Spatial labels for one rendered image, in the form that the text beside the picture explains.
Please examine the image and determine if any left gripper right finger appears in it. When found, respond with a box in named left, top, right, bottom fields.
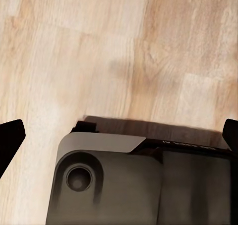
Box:
left=222, top=119, right=238, bottom=159

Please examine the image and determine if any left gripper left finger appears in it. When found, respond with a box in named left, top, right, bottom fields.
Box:
left=0, top=119, right=26, bottom=178

